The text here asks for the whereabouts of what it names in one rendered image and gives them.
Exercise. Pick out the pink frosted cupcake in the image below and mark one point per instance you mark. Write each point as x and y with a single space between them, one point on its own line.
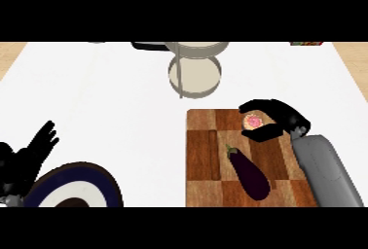
253 121

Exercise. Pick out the black flat object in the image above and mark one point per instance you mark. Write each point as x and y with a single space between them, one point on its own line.
150 46

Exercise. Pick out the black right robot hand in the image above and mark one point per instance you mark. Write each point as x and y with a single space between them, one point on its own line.
287 117

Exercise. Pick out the dark purple eggplant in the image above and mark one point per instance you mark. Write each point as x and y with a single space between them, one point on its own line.
250 176

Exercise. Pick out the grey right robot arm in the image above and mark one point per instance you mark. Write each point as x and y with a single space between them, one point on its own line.
325 171

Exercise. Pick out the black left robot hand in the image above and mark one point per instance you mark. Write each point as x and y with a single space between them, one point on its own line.
33 152

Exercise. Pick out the colourful box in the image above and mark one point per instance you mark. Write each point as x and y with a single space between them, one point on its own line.
306 43

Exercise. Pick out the blue and white striped plate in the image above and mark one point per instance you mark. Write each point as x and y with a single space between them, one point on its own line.
77 188

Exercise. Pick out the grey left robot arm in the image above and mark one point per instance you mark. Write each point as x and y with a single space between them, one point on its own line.
12 200

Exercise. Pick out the wooden checkered cutting board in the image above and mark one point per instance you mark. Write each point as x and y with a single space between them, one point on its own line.
210 162

